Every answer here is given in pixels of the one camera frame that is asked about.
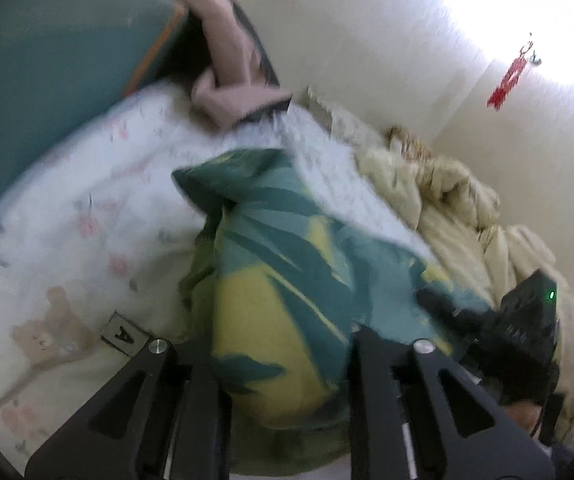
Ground white floral bed sheet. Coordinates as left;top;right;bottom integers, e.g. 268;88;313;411
0;85;443;480

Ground pink coat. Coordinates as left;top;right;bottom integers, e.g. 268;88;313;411
102;0;293;128

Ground white letter A tag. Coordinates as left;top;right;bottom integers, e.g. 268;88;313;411
101;311;152;358

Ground cream quilt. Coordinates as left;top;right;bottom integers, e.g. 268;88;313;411
357;145;574;446

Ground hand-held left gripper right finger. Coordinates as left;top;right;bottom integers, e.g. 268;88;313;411
347;325;558;480

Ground teal padded headboard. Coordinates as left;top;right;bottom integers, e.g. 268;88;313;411
0;0;188;241

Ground white pillow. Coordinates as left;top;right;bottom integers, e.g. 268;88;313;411
307;87;363;136

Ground brown patterned cloth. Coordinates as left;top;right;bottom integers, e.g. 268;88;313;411
387;126;435;158

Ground teal floral shorts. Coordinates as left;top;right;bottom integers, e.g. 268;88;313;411
171;147;493;433

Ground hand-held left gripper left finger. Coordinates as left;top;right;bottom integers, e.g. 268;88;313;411
24;338;233;480

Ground red hanging ornament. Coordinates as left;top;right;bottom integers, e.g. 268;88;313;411
486;42;535;109

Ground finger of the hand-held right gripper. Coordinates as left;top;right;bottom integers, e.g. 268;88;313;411
414;287;473;331

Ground dark grey garment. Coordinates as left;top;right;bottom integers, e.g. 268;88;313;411
227;0;293;121

